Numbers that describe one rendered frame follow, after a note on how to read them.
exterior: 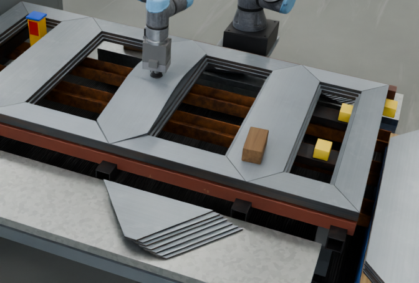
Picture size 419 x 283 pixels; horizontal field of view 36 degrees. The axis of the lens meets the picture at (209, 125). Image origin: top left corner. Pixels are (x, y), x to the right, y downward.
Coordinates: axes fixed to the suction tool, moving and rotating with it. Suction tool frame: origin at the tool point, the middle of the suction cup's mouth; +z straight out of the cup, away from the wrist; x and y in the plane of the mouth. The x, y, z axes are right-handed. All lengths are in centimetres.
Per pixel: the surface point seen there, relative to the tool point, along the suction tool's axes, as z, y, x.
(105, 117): 1.9, -9.5, -25.5
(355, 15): 89, 73, 269
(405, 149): 3, 87, -10
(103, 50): 21, -38, 45
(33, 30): 5, -59, 25
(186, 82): 3.4, 9.6, 5.8
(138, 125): 1.9, 2.3, -26.3
